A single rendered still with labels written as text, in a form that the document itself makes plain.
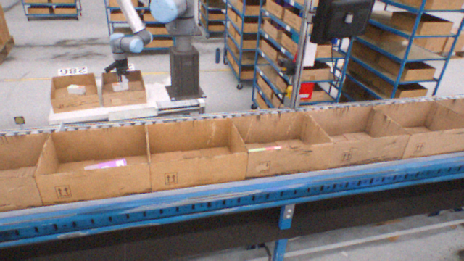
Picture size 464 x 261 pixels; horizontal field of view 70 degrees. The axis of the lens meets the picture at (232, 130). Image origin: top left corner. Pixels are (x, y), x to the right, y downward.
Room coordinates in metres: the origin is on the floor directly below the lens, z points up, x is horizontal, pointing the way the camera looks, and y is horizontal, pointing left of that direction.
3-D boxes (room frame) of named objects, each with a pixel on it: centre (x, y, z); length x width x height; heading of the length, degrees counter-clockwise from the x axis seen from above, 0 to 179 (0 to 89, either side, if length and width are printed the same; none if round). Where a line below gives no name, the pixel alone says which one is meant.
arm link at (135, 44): (2.21, 0.71, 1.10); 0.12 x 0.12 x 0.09; 70
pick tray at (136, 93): (2.17, 0.79, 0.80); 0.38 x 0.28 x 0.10; 20
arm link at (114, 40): (2.24, 0.82, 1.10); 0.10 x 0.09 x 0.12; 70
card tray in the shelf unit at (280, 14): (3.29, -0.46, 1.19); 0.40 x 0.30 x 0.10; 16
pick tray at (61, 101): (2.06, 1.09, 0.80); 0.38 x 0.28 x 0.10; 25
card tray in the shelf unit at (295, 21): (2.84, -0.59, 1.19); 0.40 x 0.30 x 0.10; 16
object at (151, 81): (2.19, 0.77, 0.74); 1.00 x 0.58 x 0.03; 112
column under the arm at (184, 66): (2.26, 0.37, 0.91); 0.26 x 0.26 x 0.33; 22
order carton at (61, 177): (1.08, 0.53, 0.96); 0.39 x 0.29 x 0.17; 106
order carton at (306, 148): (1.30, -0.22, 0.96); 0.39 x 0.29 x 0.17; 106
